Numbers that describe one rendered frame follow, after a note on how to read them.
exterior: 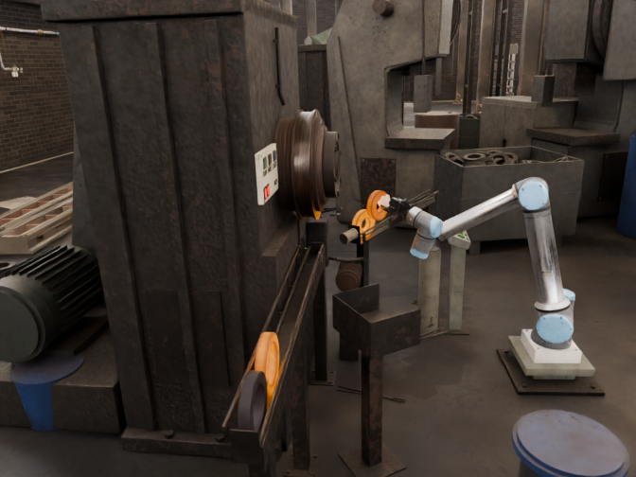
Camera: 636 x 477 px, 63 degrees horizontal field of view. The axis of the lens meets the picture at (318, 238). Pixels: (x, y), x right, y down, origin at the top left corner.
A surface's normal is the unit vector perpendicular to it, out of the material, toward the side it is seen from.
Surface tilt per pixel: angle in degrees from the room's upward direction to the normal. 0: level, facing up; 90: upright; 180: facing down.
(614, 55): 90
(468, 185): 90
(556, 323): 94
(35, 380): 0
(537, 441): 0
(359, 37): 90
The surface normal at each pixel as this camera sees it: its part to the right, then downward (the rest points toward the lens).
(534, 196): -0.45, 0.15
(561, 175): 0.13, 0.31
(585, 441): -0.03, -0.95
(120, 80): -0.14, 0.32
